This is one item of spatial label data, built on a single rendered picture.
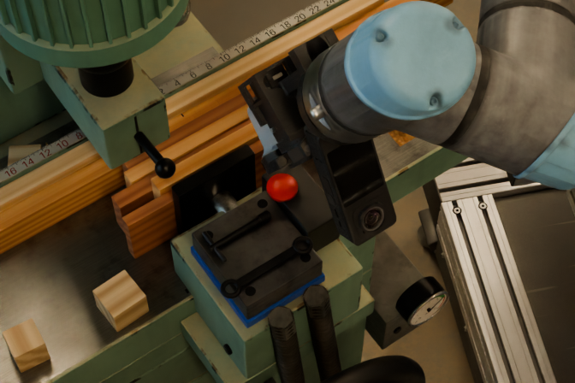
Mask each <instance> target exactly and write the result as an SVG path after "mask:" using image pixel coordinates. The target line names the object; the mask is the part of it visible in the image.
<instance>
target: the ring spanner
mask: <svg viewBox="0 0 575 383"><path fill-rule="evenodd" d="M300 241H305V242H306V243H307V244H308V247H307V248H306V249H305V250H301V249H299V247H298V242H300ZM312 249H313V242H312V240H311V239H310V238H308V237H306V236H299V237H297V238H296V239H295V240H294V241H293V246H292V247H290V248H289V249H287V250H285V251H283V252H282V253H281V254H279V255H277V256H275V257H273V258H272V259H270V260H269V261H267V262H265V263H264V264H262V265H260V266H259V267H257V268H255V269H253V270H252V271H251V272H249V273H247V274H245V275H244V276H242V277H240V278H239V279H237V280H234V279H228V280H225V281H224V282H223V283H222V284H221V287H220V291H221V294H222V295H223V296H224V297H226V298H237V297H238V296H239V295H240V293H241V290H242V287H244V286H246V285H248V284H249V283H251V282H253V281H254V280H256V279H257V278H259V277H261V276H262V275H264V274H266V273H268V272H269V271H270V270H272V269H273V268H276V267H277V266H279V265H281V264H282V263H284V262H285V261H287V260H288V259H290V258H292V257H293V256H296V255H297V254H300V255H306V254H308V253H310V252H311V251H312ZM230 284H232V285H235V286H236V291H235V292H234V293H228V292H227V291H226V286H227V285H230Z"/></svg>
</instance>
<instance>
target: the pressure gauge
mask: <svg viewBox="0 0 575 383"><path fill-rule="evenodd" d="M443 297H444V298H443ZM441 299H442V300H441ZM440 300H441V301H440ZM448 300H449V293H448V292H446V291H445V289H444V288H443V287H442V286H441V284H440V283H439V282H438V281H437V280H436V278H435V277H433V276H428V277H424V278H422V279H421V280H418V281H417V282H415V283H414V284H412V285H411V286H409V287H408V288H407V289H406V290H405V291H404V292H403V293H402V294H401V296H400V297H399V299H398V300H397V303H396V306H395V308H396V309H397V311H398V312H399V313H400V315H401V316H402V317H403V318H404V319H405V321H406V322H407V323H408V326H409V327H418V326H420V325H422V324H424V323H425V322H427V321H428V320H430V319H431V318H432V317H434V316H435V315H436V314H437V313H438V312H439V311H440V310H441V309H442V308H443V307H444V306H445V304H446V303H447V301H448ZM439 301H440V302H439ZM438 302H439V303H438ZM435 305H436V306H435ZM434 306H435V307H434ZM433 307H434V308H433ZM428 308H431V309H432V308H433V309H432V310H431V311H430V312H428V311H427V309H428Z"/></svg>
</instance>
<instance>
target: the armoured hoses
mask: <svg viewBox="0 0 575 383"><path fill-rule="evenodd" d="M302 298H303V301H304V305H305V308H306V314H307V315H306V316H307V320H308V324H309V328H310V332H311V339H312V344H313V348H314V353H315V357H316V361H317V369H318V373H319V377H320V381H321V382H322V381H324V380H326V379H328V378H329V377H331V376H332V375H334V374H337V373H339V372H341V361H340V357H339V351H338V347H337V342H336V336H335V327H334V323H333V316H332V312H331V302H330V297H329V292H328V291H327V290H326V288H325V287H324V286H320V285H313V286H309V287H308V288H306V289H305V292H304V294H303V296H302ZM268 322H269V326H270V330H271V331H270V332H271V336H272V337H271V338H272V341H273V346H274V351H275V354H276V361H277V366H278V370H279V374H280V379H281V383H305V376H304V371H303V367H302V362H301V355H300V351H299V341H298V337H297V332H296V326H295V322H294V316H293V312H292V310H291V309H290V308H287V307H284V306H280V307H279V306H277V307H275V308H274V309H273V310H271V311H270V313H269V314H268Z"/></svg>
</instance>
